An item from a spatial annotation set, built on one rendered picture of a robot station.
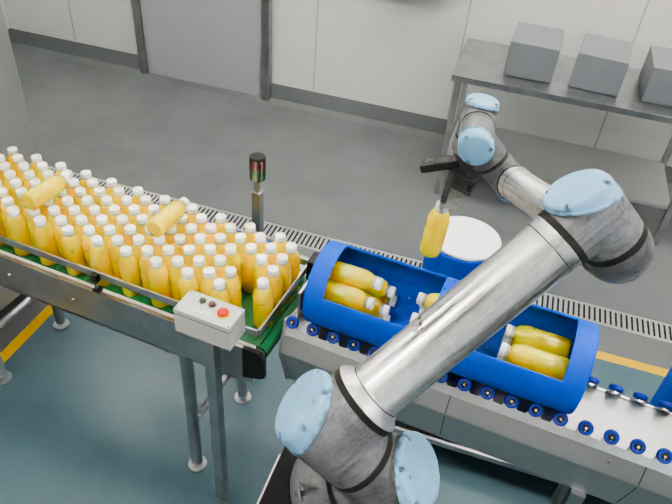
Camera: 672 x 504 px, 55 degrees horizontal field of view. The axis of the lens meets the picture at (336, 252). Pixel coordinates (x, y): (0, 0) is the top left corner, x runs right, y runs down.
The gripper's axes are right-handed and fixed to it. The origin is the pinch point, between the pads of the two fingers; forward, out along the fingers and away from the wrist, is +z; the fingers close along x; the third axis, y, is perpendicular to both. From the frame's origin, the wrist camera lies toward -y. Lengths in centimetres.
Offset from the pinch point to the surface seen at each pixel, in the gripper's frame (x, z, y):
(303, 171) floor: 205, 163, -122
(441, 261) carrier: 30, 47, 4
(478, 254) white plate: 34, 41, 16
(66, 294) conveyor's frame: -35, 71, -120
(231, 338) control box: -45, 42, -46
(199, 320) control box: -45, 39, -56
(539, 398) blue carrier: -26, 35, 46
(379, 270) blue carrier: 1.6, 36.0, -13.9
